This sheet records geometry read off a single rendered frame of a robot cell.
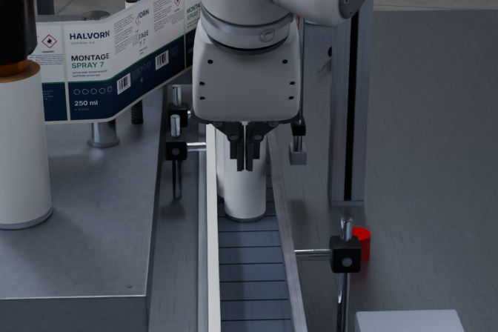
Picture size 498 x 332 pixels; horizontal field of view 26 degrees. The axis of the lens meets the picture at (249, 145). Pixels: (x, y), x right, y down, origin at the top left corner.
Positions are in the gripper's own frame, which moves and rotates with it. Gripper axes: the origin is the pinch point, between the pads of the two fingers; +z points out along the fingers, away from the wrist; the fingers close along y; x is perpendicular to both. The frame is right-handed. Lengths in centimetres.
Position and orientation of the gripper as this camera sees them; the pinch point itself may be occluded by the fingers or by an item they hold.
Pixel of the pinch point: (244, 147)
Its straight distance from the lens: 107.5
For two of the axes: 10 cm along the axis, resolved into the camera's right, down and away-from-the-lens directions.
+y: -10.0, 0.0, -0.3
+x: 0.3, 7.0, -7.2
